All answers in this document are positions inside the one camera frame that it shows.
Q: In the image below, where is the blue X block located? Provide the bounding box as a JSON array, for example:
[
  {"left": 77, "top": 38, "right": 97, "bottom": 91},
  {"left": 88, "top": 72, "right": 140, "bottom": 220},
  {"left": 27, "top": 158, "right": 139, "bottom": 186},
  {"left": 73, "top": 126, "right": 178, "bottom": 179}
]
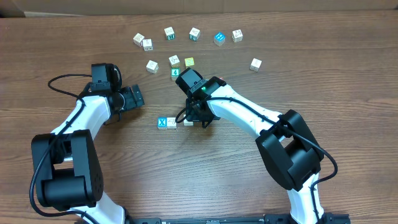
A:
[{"left": 157, "top": 117, "right": 167, "bottom": 129}]

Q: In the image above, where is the plain wooden block front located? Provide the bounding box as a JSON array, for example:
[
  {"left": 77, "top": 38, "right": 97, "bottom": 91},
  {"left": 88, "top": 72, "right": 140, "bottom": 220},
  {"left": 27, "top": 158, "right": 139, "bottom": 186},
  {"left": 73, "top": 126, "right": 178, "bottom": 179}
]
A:
[{"left": 167, "top": 118, "right": 177, "bottom": 129}]

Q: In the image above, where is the plain wooden block right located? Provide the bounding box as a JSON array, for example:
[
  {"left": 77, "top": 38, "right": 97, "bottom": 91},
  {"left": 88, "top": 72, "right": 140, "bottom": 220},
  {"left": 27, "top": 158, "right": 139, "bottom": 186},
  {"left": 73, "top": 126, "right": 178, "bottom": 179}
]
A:
[{"left": 249, "top": 58, "right": 262, "bottom": 72}]

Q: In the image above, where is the yellow top block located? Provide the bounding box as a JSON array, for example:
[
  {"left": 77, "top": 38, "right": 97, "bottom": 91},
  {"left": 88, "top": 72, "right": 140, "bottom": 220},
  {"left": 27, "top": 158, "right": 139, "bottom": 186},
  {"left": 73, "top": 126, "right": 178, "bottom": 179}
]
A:
[{"left": 184, "top": 57, "right": 195, "bottom": 68}]

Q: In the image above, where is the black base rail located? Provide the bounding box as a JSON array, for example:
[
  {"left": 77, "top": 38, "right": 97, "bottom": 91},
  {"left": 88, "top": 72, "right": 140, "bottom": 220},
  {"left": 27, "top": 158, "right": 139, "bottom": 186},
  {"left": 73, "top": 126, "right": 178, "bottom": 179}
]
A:
[{"left": 125, "top": 213, "right": 351, "bottom": 224}]

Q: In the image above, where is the plain wooden block far-left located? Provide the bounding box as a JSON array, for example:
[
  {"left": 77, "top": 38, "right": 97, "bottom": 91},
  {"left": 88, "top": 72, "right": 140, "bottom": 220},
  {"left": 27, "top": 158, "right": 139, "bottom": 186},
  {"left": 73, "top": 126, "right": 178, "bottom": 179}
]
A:
[{"left": 133, "top": 33, "right": 145, "bottom": 47}]

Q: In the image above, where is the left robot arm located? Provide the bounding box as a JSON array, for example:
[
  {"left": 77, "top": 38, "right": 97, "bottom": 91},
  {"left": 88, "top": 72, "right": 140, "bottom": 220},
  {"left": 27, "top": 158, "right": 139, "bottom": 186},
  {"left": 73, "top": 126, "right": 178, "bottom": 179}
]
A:
[{"left": 29, "top": 63, "right": 144, "bottom": 223}]

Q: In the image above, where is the wooden block yellow side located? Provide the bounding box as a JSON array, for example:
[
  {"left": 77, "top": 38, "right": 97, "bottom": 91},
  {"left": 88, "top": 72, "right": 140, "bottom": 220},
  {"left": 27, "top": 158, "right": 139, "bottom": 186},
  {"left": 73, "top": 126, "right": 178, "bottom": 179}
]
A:
[{"left": 169, "top": 55, "right": 180, "bottom": 68}]

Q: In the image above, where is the blue top block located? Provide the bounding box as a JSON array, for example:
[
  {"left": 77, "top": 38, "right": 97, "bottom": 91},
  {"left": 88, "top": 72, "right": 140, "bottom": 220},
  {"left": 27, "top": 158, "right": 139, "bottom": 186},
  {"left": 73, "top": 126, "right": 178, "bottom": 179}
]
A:
[{"left": 214, "top": 32, "right": 226, "bottom": 47}]

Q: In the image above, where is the wooden block far right top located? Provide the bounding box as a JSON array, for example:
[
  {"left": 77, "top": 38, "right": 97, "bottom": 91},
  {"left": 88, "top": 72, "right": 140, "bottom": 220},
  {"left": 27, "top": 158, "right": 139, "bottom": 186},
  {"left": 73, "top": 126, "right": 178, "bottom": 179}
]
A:
[{"left": 232, "top": 29, "right": 243, "bottom": 42}]

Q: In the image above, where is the wooden block green H side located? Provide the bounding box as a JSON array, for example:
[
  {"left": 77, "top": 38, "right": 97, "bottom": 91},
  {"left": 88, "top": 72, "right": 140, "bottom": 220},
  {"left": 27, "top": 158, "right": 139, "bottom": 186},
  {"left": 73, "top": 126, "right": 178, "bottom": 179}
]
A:
[{"left": 164, "top": 27, "right": 175, "bottom": 40}]

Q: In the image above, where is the cardboard strip at table back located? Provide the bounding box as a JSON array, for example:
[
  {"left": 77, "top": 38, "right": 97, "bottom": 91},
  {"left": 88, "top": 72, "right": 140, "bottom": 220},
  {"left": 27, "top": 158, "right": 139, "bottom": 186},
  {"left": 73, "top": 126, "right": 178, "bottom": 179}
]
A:
[{"left": 1, "top": 0, "right": 397, "bottom": 17}]

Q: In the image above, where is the green number 4 block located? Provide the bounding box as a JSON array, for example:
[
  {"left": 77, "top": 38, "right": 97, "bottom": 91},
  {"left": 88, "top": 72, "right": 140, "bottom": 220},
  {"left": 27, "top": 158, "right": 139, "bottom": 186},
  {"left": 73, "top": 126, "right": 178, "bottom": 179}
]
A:
[{"left": 170, "top": 68, "right": 180, "bottom": 80}]

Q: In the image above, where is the plain wooden block left-middle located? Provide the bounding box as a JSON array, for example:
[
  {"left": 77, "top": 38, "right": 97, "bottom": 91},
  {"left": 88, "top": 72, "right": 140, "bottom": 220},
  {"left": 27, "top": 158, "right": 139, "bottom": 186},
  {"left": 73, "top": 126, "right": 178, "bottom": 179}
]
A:
[{"left": 146, "top": 60, "right": 159, "bottom": 73}]

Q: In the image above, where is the plain wooden block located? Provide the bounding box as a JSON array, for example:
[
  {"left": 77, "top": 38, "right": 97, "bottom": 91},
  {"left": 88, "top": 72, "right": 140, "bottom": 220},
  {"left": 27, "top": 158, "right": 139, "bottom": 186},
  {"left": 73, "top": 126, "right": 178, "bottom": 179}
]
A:
[
  {"left": 133, "top": 33, "right": 145, "bottom": 47},
  {"left": 146, "top": 60, "right": 159, "bottom": 73},
  {"left": 249, "top": 58, "right": 262, "bottom": 72},
  {"left": 167, "top": 118, "right": 177, "bottom": 129}
]

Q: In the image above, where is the wooden letter A block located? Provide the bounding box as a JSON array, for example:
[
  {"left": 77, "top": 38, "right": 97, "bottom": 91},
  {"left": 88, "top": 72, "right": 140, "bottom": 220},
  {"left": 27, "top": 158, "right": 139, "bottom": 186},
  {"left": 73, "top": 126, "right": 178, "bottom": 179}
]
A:
[{"left": 183, "top": 115, "right": 193, "bottom": 126}]

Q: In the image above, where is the wooden block red-edged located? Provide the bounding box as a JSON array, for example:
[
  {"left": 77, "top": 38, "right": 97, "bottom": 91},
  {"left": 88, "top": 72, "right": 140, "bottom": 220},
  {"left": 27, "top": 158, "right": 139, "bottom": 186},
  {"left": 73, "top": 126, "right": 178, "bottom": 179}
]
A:
[{"left": 142, "top": 39, "right": 154, "bottom": 51}]

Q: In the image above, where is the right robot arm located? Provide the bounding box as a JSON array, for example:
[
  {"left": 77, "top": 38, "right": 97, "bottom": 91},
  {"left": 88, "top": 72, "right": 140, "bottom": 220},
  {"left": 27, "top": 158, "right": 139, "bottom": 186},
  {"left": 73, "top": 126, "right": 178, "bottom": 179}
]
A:
[{"left": 175, "top": 68, "right": 326, "bottom": 223}]

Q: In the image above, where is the wooden block teal side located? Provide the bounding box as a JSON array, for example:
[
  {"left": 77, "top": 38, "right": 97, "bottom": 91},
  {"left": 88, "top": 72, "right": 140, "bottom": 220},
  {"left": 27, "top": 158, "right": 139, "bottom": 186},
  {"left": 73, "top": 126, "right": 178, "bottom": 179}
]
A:
[{"left": 189, "top": 27, "right": 200, "bottom": 41}]

